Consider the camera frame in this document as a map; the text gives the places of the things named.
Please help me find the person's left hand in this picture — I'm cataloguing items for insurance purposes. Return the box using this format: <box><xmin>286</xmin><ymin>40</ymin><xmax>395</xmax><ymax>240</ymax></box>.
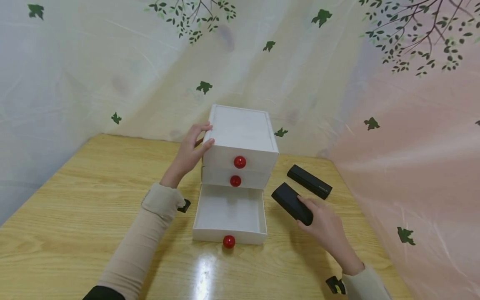
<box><xmin>160</xmin><ymin>122</ymin><xmax>215</xmax><ymax>189</ymax></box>

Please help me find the person's right hand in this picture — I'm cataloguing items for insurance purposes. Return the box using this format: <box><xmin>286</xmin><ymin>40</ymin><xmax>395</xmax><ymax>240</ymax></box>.
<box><xmin>296</xmin><ymin>196</ymin><xmax>365</xmax><ymax>276</ymax></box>

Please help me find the black rectangular case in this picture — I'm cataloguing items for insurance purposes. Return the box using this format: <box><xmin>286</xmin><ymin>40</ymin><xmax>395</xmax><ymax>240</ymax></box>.
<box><xmin>287</xmin><ymin>164</ymin><xmax>334</xmax><ymax>200</ymax></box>
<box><xmin>271</xmin><ymin>182</ymin><xmax>314</xmax><ymax>227</ymax></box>

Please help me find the white drawer cabinet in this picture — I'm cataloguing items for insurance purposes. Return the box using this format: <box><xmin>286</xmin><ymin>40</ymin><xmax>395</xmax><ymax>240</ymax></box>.
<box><xmin>201</xmin><ymin>104</ymin><xmax>280</xmax><ymax>190</ymax></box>

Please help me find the person's right forearm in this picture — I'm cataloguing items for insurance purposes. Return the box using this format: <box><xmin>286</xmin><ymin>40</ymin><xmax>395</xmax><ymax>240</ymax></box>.
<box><xmin>341</xmin><ymin>264</ymin><xmax>393</xmax><ymax>300</ymax></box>

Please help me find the person's left forearm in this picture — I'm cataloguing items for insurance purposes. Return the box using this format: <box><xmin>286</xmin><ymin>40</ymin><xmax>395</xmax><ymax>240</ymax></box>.
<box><xmin>82</xmin><ymin>182</ymin><xmax>187</xmax><ymax>300</ymax></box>

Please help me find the white drawer with red knob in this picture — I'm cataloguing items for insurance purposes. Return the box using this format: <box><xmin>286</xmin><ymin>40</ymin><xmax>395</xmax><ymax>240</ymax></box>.
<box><xmin>202</xmin><ymin>144</ymin><xmax>279</xmax><ymax>175</ymax></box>
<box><xmin>201</xmin><ymin>165</ymin><xmax>271</xmax><ymax>190</ymax></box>
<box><xmin>192</xmin><ymin>183</ymin><xmax>268</xmax><ymax>250</ymax></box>

